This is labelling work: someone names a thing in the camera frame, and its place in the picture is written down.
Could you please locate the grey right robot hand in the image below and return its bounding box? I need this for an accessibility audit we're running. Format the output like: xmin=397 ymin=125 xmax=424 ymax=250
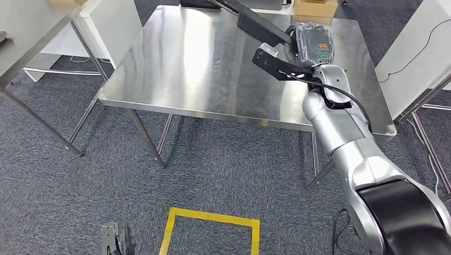
xmin=283 ymin=21 xmax=336 ymax=68

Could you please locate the dark left robot hand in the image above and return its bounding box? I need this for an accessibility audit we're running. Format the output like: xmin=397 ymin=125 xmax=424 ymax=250
xmin=120 ymin=223 xmax=137 ymax=255

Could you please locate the black plastic plate frame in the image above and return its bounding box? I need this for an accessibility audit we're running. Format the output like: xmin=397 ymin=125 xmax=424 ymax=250
xmin=207 ymin=0 xmax=295 ymax=49

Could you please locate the steel workbench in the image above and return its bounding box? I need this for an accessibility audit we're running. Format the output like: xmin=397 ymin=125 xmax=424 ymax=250
xmin=98 ymin=5 xmax=398 ymax=191

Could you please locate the small cardboard box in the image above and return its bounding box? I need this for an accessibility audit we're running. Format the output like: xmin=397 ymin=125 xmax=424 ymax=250
xmin=293 ymin=0 xmax=339 ymax=26

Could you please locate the yellow floor tape square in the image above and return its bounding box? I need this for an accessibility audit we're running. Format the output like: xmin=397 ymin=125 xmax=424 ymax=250
xmin=158 ymin=207 xmax=261 ymax=255

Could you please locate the white cabinet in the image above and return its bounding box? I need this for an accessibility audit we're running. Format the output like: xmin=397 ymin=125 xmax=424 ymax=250
xmin=22 ymin=0 xmax=144 ymax=83
xmin=374 ymin=0 xmax=451 ymax=121

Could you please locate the black zip case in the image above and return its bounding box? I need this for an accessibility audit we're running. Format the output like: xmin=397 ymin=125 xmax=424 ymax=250
xmin=179 ymin=0 xmax=223 ymax=10

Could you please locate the large cardboard box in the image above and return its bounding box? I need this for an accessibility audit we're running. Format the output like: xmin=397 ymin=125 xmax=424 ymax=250
xmin=47 ymin=0 xmax=89 ymax=10

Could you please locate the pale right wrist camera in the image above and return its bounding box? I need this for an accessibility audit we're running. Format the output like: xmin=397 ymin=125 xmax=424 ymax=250
xmin=260 ymin=42 xmax=279 ymax=57

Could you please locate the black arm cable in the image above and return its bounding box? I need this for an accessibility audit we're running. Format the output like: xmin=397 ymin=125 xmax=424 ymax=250
xmin=278 ymin=70 xmax=373 ymax=134

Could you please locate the thin black wall cable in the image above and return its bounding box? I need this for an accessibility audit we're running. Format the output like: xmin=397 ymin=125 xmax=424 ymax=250
xmin=387 ymin=18 xmax=451 ymax=84

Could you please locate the white floor cable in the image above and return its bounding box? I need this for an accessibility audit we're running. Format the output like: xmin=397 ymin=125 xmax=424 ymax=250
xmin=407 ymin=120 xmax=441 ymax=196

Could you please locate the black floor cable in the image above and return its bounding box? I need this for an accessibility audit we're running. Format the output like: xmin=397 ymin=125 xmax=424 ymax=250
xmin=331 ymin=207 xmax=371 ymax=255

